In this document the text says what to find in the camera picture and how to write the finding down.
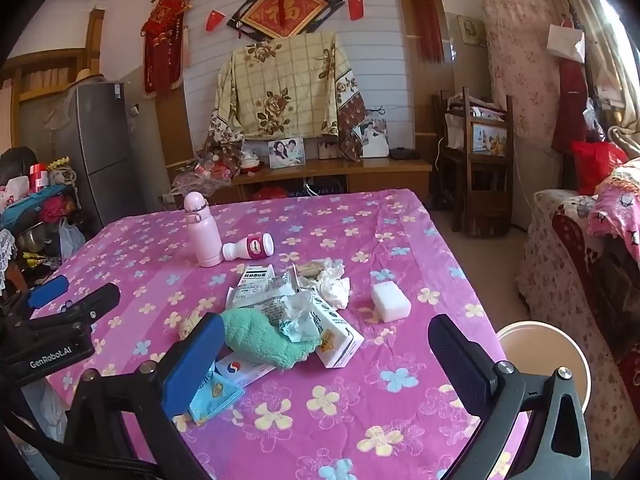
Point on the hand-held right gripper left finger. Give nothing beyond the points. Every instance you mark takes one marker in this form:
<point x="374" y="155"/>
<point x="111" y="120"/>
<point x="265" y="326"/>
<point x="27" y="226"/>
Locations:
<point x="196" y="360"/>

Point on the white paper bag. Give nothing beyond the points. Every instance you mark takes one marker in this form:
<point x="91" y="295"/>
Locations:
<point x="565" y="42"/>

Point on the framed wall picture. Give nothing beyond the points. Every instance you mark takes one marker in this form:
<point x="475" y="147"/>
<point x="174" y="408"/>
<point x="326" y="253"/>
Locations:
<point x="471" y="30"/>

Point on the white packet red-blue circle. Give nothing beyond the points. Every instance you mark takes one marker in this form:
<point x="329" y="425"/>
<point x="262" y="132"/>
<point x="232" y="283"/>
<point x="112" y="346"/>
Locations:
<point x="246" y="372"/>

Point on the pink floral tablecloth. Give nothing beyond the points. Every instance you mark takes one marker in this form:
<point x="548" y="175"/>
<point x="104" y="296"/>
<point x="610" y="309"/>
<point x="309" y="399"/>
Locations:
<point x="350" y="410"/>

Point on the green white medicine box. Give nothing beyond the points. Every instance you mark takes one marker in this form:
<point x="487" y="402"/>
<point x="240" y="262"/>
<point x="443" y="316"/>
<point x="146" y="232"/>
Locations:
<point x="255" y="275"/>

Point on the crumpled pale paper wad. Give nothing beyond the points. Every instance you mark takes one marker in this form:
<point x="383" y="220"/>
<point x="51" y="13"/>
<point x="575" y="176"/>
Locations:
<point x="300" y="322"/>

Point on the wooden media cabinet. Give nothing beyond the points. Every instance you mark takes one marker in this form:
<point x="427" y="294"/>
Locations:
<point x="370" y="170"/>

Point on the couple photo frame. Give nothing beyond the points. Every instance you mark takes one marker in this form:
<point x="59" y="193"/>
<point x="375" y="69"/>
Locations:
<point x="286" y="152"/>

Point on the beige floral cloth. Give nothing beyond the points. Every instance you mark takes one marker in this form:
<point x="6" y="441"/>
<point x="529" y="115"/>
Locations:
<point x="285" y="85"/>

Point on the pink insulated bottle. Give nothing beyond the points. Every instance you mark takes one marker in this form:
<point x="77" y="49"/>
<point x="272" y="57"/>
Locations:
<point x="202" y="235"/>

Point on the dark wooden chair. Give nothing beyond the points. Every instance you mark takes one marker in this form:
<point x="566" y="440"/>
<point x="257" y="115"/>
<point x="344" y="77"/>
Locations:
<point x="472" y="200"/>

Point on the white orange carton box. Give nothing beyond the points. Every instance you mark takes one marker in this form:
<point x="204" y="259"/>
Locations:
<point x="337" y="347"/>

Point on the straw hat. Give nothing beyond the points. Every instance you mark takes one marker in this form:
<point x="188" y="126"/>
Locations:
<point x="86" y="76"/>

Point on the red plastic bag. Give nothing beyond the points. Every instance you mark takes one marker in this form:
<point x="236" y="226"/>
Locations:
<point x="597" y="165"/>

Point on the white foam block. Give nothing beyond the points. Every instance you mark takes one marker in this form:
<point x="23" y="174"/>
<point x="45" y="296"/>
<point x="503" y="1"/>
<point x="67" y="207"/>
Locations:
<point x="390" y="302"/>

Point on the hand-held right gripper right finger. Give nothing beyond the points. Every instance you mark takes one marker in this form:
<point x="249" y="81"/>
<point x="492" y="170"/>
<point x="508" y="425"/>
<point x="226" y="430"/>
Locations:
<point x="457" y="360"/>

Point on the red hanging banner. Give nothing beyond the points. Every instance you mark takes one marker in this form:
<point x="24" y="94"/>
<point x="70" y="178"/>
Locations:
<point x="162" y="60"/>

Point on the small dark photo frame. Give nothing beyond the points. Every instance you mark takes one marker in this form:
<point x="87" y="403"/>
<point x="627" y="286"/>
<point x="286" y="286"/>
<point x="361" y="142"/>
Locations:
<point x="330" y="150"/>

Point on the blue plastic packet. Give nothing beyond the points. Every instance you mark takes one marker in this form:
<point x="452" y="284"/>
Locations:
<point x="215" y="395"/>

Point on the white bottle magenta label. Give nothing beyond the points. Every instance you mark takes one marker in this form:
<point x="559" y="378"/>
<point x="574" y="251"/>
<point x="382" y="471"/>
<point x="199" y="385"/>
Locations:
<point x="240" y="250"/>

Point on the red hanging garment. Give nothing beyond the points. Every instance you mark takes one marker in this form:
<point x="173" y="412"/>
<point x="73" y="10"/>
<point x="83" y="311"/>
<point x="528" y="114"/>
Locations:
<point x="570" y="105"/>

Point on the white printed foil wrapper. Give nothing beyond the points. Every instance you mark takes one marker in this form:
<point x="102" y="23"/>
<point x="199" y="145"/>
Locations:
<point x="267" y="305"/>

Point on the sofa with floral cover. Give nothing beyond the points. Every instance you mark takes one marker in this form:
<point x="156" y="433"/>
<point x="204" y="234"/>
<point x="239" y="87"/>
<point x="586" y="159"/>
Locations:
<point x="555" y="270"/>

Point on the wedding photo print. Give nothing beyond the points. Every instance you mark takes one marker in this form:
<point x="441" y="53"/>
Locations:
<point x="372" y="137"/>

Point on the red diamond wall ornament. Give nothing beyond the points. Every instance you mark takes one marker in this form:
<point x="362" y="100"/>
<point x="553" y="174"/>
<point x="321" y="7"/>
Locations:
<point x="282" y="12"/>

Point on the green fluffy towel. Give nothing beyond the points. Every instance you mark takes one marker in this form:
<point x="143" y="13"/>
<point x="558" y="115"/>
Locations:
<point x="255" y="337"/>

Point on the rolled floral mattress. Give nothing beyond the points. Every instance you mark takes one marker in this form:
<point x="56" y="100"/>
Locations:
<point x="520" y="85"/>

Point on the small red flag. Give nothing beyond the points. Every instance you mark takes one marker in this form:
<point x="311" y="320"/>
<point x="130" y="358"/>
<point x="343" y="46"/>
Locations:
<point x="216" y="20"/>
<point x="356" y="7"/>

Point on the crinkled plastic packet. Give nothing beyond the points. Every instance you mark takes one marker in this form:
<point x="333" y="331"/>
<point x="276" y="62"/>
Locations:
<point x="308" y="270"/>

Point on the pink printed blanket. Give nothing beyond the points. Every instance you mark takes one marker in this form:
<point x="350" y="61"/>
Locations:
<point x="615" y="205"/>

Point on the white round bin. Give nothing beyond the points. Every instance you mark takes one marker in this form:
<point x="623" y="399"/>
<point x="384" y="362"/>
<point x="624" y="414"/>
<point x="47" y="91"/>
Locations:
<point x="540" y="355"/>

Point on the grey refrigerator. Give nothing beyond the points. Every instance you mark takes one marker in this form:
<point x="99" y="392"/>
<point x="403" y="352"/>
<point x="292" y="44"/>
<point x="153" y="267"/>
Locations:
<point x="95" y="150"/>

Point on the large red knot ornament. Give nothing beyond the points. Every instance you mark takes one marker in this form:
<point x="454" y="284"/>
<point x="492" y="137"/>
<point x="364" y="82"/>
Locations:
<point x="430" y="25"/>

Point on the printed cardboard box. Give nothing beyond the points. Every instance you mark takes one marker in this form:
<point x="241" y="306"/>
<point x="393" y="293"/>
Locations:
<point x="490" y="139"/>

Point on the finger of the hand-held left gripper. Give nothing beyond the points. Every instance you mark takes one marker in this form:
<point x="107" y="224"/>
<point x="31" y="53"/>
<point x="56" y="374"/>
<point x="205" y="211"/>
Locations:
<point x="47" y="291"/>
<point x="87" y="302"/>

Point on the crumpled white tissue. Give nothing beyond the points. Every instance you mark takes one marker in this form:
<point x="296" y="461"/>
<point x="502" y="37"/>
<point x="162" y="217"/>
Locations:
<point x="332" y="285"/>

